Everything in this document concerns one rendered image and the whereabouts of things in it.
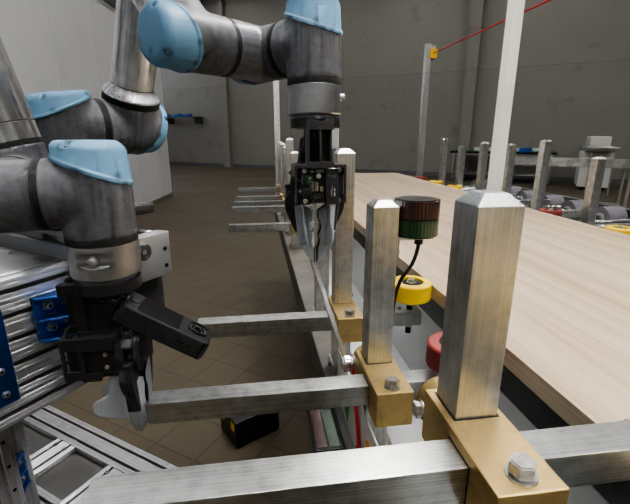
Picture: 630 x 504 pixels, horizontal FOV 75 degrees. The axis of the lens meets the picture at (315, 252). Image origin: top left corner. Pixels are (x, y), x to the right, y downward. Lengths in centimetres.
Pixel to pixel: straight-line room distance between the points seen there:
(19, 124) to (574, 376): 74
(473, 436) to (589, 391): 26
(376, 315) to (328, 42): 37
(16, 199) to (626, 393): 69
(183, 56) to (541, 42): 1240
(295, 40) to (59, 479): 137
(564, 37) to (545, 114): 178
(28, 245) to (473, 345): 92
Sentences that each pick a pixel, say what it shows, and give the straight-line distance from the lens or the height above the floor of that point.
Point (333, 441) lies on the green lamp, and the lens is 74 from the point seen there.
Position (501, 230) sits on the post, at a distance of 31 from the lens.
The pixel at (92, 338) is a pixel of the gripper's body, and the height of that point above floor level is 96.
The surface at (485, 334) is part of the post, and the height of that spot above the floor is 104.
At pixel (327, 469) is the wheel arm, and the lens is 33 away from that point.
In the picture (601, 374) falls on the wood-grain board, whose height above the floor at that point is 90.
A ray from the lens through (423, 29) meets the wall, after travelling 1331.
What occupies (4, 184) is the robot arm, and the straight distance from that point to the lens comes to 50.
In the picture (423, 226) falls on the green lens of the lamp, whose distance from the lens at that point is 55.
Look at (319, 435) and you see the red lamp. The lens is 76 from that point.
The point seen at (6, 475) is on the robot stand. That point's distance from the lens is 117.
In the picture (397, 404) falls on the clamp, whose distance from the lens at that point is 57.
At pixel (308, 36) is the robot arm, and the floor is 131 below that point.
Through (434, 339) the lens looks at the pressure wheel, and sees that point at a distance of 62.
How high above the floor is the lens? 119
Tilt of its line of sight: 16 degrees down
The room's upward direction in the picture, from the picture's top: straight up
